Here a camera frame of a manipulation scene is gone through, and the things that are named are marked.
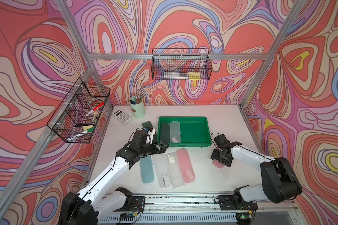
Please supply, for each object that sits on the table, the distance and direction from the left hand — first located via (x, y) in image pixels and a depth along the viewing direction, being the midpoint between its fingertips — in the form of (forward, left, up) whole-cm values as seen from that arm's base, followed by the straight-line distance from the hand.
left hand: (164, 146), depth 78 cm
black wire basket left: (+9, +48, +13) cm, 50 cm away
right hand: (-3, -35, -17) cm, 39 cm away
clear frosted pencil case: (+19, -7, -15) cm, 25 cm away
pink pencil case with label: (-5, -14, -16) cm, 22 cm away
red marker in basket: (+17, +35, +16) cm, 42 cm away
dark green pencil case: (+19, 0, -13) cm, 23 cm away
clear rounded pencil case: (-3, +3, -17) cm, 18 cm away
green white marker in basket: (+3, +39, +11) cm, 40 cm away
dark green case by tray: (+27, +14, -14) cm, 33 cm away
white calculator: (+35, +35, -14) cm, 52 cm away
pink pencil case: (-6, -32, -10) cm, 34 cm away
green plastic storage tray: (+21, -21, -14) cm, 33 cm away
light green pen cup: (+36, +22, -4) cm, 43 cm away
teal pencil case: (-7, +11, -16) cm, 21 cm away
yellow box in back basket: (+42, -19, +19) cm, 50 cm away
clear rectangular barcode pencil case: (-12, -8, -16) cm, 21 cm away
